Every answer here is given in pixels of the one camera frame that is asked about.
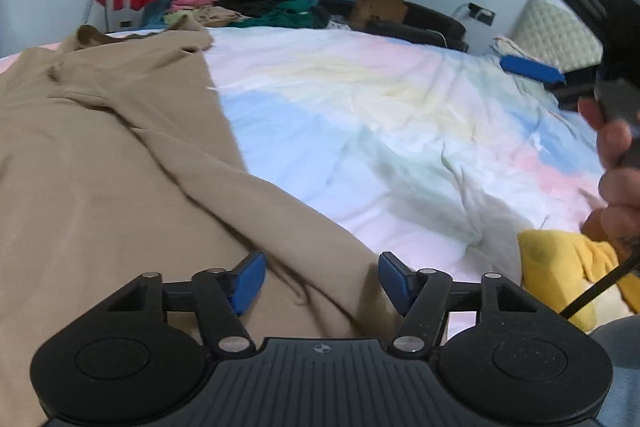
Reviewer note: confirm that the yellow fleece cloth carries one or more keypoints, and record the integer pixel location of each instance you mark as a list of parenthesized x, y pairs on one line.
[(550, 267)]

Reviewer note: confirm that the pale green garment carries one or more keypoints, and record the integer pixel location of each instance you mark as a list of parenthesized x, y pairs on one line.
[(181, 17)]

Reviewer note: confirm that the black wall charger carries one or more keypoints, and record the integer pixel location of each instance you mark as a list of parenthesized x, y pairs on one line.
[(481, 13)]

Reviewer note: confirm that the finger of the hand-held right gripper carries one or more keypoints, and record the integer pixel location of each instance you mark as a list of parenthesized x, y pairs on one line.
[(530, 68)]

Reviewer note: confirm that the black sofa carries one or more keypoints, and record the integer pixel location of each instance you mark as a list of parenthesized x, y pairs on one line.
[(430, 19)]

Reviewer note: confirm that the navy garment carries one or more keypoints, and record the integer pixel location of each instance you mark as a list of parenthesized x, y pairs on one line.
[(320, 17)]

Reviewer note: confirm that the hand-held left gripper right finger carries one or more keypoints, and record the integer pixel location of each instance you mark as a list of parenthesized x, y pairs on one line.
[(395, 284)]

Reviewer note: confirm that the person's right hand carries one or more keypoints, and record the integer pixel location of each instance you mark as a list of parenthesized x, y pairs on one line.
[(615, 144)]

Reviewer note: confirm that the white patterned cloth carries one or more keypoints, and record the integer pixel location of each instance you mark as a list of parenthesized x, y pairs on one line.
[(340, 26)]

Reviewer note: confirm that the person's leg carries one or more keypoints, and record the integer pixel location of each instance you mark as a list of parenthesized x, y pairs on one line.
[(622, 372)]

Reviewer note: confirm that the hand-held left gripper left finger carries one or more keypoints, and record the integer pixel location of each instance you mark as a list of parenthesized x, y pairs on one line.
[(247, 282)]

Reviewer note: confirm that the teal blue cloth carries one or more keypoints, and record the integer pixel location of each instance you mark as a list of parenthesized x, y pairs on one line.
[(157, 14)]

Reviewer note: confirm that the pastel bedsheet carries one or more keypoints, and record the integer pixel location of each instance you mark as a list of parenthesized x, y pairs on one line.
[(375, 107)]

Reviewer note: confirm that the white quilted pillow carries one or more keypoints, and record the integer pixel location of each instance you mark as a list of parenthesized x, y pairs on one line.
[(555, 32)]

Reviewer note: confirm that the tan hoodie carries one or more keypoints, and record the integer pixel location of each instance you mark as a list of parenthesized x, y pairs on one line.
[(100, 157)]

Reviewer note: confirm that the beige patterned garment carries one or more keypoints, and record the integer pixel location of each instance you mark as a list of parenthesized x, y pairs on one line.
[(220, 16)]

